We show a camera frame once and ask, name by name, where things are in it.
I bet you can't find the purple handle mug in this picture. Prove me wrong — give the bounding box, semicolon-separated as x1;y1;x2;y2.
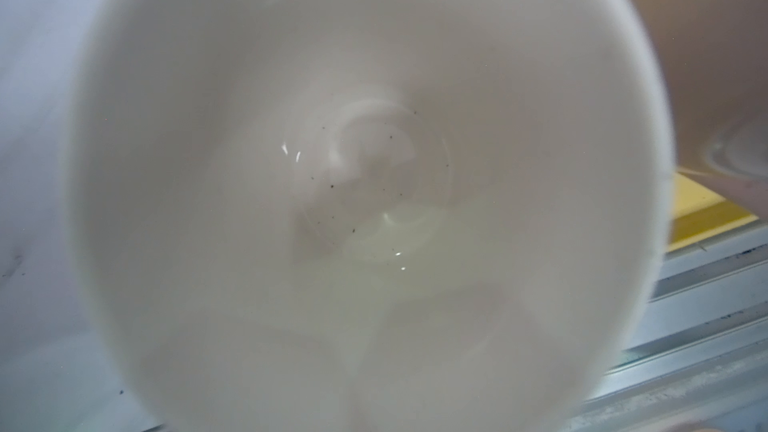
62;0;674;431

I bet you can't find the yellow tray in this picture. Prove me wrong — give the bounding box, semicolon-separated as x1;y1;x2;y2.
599;0;760;253

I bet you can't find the aluminium rail base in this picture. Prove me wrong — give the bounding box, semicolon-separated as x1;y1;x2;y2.
564;221;767;431

